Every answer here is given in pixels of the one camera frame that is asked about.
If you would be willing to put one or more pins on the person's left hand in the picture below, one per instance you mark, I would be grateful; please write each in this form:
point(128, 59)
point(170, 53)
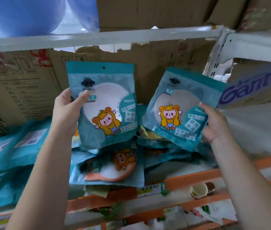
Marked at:
point(65, 112)

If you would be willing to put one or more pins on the person's left forearm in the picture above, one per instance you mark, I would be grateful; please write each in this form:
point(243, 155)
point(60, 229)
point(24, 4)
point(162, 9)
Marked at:
point(42, 184)

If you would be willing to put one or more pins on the brown cardboard sheet red print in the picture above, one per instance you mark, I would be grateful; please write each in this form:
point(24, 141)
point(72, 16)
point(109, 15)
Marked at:
point(18, 76)

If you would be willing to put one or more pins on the brown cardboard box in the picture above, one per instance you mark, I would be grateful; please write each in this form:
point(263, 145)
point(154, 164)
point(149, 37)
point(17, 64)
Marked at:
point(265, 14)
point(149, 11)

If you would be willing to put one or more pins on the messy pile of teal packets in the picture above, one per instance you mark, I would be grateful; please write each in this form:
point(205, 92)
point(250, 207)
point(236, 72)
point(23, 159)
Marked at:
point(18, 146)

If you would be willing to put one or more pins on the cardboard sheet blue lettering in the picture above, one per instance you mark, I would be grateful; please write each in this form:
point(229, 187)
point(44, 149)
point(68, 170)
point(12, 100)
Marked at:
point(253, 86)

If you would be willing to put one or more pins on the beige paper cup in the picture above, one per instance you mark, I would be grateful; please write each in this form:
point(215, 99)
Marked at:
point(199, 190)

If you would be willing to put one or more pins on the person's right hand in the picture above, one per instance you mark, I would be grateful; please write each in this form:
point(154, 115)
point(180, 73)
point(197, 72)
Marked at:
point(218, 126)

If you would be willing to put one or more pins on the person's right forearm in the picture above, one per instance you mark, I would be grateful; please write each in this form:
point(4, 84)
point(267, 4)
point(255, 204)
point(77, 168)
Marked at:
point(245, 189)

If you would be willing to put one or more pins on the yellow white price label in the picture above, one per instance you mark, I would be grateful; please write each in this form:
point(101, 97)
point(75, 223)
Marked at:
point(149, 190)

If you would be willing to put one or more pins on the teal packet white mirror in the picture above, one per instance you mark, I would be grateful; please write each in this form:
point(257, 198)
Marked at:
point(185, 98)
point(106, 98)

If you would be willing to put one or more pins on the white metal shelf orange trim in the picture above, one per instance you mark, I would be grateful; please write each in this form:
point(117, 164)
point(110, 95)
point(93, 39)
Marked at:
point(101, 37)
point(257, 131)

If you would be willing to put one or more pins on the brown plastic cup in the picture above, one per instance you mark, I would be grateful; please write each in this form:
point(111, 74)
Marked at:
point(211, 186)

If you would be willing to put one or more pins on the blue plastic basin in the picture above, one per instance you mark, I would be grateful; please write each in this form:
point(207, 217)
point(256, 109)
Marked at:
point(20, 14)
point(85, 11)

